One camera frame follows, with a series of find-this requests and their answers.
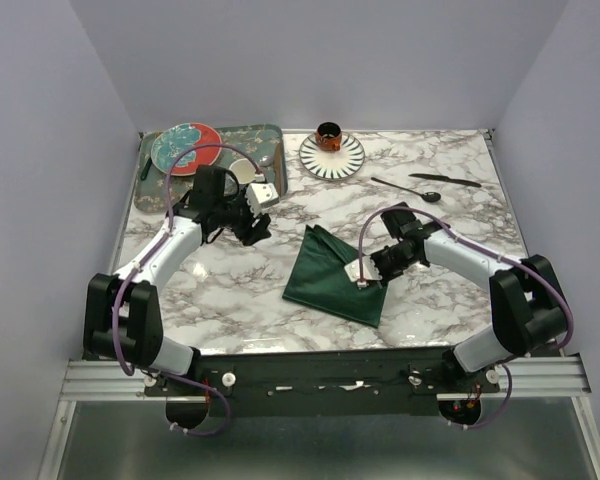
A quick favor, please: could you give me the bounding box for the white striped saucer plate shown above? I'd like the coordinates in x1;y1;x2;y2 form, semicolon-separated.
299;133;366;181

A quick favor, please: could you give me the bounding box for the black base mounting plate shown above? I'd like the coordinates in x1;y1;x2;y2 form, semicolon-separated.
142;349;501;419

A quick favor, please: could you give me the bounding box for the red and teal plate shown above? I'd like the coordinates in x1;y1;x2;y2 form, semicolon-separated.
150;123;221;177

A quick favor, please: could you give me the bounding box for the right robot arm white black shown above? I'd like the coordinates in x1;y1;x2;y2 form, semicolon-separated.
348;203;574;392

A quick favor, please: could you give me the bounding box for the brown glazed cup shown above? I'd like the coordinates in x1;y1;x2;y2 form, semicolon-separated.
314;122;342;152

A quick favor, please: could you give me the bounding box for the cream mug with teal handle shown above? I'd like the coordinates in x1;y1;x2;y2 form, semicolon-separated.
229;159;257;185

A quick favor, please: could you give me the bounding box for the green handled utensil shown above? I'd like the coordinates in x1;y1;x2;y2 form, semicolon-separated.
140;155;153;181

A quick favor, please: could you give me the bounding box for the black knife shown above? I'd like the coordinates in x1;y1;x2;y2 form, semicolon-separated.
409;173;482;188

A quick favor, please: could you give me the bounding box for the floral teal serving tray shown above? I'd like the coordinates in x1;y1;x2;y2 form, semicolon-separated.
134;124;288;213

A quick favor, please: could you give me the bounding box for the black spoon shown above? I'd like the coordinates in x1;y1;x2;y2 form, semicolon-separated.
370;177;442;204

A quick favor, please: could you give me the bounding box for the aluminium frame rail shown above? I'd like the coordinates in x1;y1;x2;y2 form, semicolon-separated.
39;355;600;479

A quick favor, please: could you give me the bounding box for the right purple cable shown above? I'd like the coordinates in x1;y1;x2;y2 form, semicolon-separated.
356;205;575;431

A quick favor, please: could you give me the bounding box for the purple cable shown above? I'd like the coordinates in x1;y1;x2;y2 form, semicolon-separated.
356;205;575;431
112;143;266;437

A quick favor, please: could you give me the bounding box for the dark green cloth napkin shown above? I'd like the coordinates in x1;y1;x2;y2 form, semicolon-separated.
282;225;387;328

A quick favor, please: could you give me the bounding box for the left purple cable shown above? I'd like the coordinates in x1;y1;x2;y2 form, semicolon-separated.
112;143;266;437

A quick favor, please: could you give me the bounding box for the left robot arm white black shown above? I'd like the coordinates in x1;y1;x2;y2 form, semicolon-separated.
83;166;279;395

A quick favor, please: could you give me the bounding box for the silver spoon on tray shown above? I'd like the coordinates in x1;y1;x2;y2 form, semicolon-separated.
258;155;274;168

